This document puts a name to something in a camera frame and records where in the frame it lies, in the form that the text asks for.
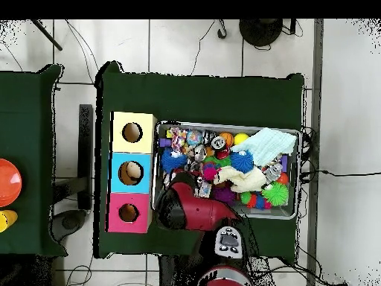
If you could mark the light blue waffle cloth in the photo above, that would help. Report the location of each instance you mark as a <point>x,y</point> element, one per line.
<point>265,144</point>

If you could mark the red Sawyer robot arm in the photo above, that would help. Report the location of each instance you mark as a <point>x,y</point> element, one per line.
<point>202,211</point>

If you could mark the black upright panel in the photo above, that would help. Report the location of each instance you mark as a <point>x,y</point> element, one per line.
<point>85,149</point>

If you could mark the dark green tablecloth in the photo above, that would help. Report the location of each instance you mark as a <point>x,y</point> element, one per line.
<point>193,98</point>
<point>26,89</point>

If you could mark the black round stand base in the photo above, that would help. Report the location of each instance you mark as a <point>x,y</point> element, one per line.
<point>260,31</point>

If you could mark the shallow silver mesh bin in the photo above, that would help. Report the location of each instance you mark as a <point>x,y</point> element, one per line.
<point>268,212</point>

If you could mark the yellow plastic toy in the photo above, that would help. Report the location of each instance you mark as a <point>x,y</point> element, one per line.
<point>7,220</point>

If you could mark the green spiky ball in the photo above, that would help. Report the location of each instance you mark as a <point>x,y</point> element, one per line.
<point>275,193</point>

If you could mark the orange toy basketball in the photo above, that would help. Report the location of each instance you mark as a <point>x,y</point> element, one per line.
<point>227,138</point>

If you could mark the blue spiky ball with eyes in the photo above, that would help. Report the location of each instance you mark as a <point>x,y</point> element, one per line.
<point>172,162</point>

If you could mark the yellow ball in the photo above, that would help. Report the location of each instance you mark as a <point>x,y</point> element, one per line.
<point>241,138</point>

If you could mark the cream waffle cloth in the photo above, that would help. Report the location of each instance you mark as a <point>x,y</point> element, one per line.
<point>244,178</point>

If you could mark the wooden box with three holes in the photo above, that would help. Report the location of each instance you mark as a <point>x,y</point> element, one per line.
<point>131,175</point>

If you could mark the orange plastic bowl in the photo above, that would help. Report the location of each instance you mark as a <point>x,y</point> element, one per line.
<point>10,183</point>

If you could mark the black rod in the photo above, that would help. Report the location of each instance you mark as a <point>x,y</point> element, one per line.
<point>47,35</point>

